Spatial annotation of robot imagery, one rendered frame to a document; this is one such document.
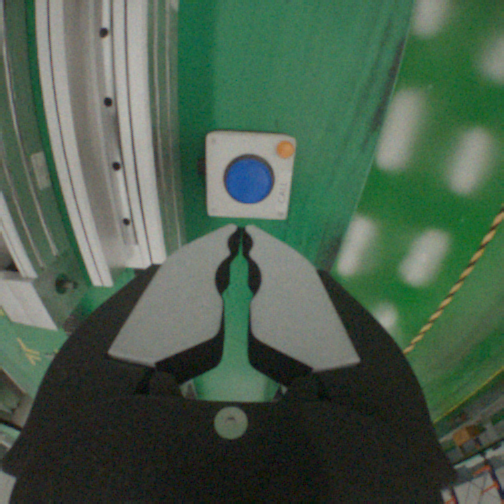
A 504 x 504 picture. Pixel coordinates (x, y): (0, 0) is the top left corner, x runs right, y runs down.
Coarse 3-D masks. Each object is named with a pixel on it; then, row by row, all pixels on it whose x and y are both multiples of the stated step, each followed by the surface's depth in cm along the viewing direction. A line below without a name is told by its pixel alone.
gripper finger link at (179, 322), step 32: (192, 256) 9; (224, 256) 9; (160, 288) 7; (192, 288) 7; (224, 288) 9; (128, 320) 6; (160, 320) 6; (192, 320) 6; (224, 320) 7; (128, 352) 5; (160, 352) 5; (192, 352) 6
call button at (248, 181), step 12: (240, 168) 20; (252, 168) 20; (264, 168) 20; (228, 180) 20; (240, 180) 20; (252, 180) 20; (264, 180) 20; (240, 192) 21; (252, 192) 21; (264, 192) 21
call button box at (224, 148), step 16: (208, 144) 20; (224, 144) 20; (240, 144) 20; (256, 144) 20; (272, 144) 20; (208, 160) 20; (224, 160) 20; (272, 160) 20; (288, 160) 20; (208, 176) 21; (224, 176) 21; (272, 176) 21; (288, 176) 21; (208, 192) 22; (224, 192) 22; (272, 192) 22; (288, 192) 22; (208, 208) 23; (224, 208) 23; (240, 208) 23; (256, 208) 23; (272, 208) 23
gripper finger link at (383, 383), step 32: (352, 320) 6; (384, 352) 6; (320, 384) 5; (352, 384) 5; (384, 384) 5; (416, 384) 5; (384, 416) 4; (416, 416) 4; (416, 448) 3; (448, 480) 3
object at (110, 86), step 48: (48, 0) 11; (96, 0) 13; (144, 0) 12; (48, 48) 13; (96, 48) 15; (144, 48) 14; (48, 96) 15; (96, 96) 18; (144, 96) 15; (96, 144) 20; (144, 144) 17; (96, 192) 21; (144, 192) 19; (96, 240) 22; (144, 240) 22
